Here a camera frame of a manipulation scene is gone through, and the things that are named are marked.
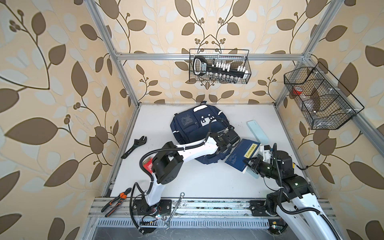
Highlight red booklet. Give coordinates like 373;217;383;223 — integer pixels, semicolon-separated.
143;157;153;174

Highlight right wall wire basket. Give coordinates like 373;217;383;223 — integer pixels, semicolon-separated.
284;62;365;130

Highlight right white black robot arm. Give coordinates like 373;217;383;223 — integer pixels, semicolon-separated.
243;144;342;240

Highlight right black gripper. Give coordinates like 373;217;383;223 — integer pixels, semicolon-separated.
243;155;281;181

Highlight back wall wire basket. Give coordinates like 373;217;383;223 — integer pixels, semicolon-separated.
189;48;252;84

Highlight navy blue student backpack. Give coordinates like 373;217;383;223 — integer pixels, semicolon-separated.
170;103;231;165

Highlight dark blue book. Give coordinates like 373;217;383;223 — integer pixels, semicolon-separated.
225;139;261;172

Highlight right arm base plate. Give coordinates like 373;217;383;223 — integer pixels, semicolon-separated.
249;200;278;217

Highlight black adjustable wrench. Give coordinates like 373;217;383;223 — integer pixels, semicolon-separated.
121;136;147;159

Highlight silver combination wrench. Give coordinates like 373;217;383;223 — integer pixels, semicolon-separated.
164;192;185;230

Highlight orange black pliers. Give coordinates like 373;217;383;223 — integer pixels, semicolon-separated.
101;188;132;218

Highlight wall wire basket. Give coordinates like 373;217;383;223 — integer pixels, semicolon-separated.
284;62;365;130
189;48;252;84

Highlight light green pencil case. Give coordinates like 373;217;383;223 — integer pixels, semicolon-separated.
247;120;270;145

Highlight red capped clear bottle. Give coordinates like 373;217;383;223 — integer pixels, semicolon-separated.
292;86;311;101

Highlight black socket set rail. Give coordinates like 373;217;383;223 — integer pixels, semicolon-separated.
189;55;252;80

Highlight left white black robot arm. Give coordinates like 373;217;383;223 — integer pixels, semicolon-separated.
129;126;241;235

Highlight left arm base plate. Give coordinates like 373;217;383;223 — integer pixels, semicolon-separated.
133;199;172;216

